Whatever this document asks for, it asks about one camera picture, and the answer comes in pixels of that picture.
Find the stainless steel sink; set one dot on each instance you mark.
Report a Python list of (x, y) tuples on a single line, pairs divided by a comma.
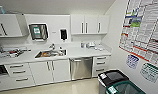
[(50, 54)]

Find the bin with black lid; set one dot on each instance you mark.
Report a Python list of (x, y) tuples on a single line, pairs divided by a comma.
[(111, 77)]

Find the chrome sink faucet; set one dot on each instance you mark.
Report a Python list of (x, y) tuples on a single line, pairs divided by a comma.
[(52, 46)]

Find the black wall soap dispenser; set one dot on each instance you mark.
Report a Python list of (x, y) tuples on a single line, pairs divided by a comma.
[(63, 34)]

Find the blue spray bottle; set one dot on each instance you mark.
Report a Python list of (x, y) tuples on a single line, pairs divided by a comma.
[(2, 10)]

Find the white three-door wall cabinet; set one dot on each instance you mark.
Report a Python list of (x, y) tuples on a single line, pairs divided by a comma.
[(90, 23)]

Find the small green wall notice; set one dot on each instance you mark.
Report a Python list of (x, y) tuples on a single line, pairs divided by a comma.
[(150, 72)]

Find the stack of white dishes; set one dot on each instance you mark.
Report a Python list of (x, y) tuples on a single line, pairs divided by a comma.
[(90, 44)]

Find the blue and white bottle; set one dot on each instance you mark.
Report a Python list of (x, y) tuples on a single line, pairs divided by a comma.
[(82, 45)]

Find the wide white drawer unit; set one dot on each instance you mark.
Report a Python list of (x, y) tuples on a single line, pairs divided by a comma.
[(16, 75)]

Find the small blue wall notice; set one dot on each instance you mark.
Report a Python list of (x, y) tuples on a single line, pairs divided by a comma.
[(132, 61)]

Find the black built-in microwave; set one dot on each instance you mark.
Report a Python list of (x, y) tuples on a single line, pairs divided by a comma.
[(0, 70)]

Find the small chrome sink pump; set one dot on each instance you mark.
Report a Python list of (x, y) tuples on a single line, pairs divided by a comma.
[(60, 48)]

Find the white under-sink cabinet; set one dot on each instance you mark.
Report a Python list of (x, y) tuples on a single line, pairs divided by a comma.
[(50, 71)]

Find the stainless steel dishwasher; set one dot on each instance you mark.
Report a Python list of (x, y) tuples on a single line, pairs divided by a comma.
[(81, 68)]

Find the narrow white drawer unit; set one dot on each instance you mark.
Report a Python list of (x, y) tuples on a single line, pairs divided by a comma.
[(101, 65)]

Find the steel paper towel dispenser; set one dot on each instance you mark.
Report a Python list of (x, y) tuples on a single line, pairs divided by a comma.
[(38, 31)]

